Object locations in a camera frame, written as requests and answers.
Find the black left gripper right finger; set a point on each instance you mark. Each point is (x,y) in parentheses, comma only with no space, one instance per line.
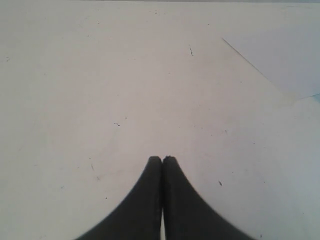
(186,215)

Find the white paper sheet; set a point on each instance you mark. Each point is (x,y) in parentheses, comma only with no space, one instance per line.
(281,41)

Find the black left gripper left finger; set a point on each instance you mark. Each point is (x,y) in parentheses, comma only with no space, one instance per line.
(139,215)

